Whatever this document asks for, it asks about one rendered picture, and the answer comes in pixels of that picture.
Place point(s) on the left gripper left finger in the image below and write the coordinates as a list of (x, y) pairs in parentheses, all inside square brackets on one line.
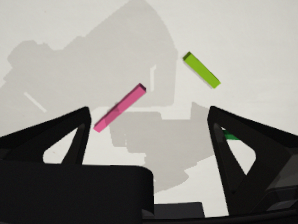
[(29, 144)]

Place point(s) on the pink rod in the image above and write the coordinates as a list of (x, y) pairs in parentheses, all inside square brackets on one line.
[(120, 107)]

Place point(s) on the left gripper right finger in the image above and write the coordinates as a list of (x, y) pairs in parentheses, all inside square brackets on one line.
[(275, 166)]

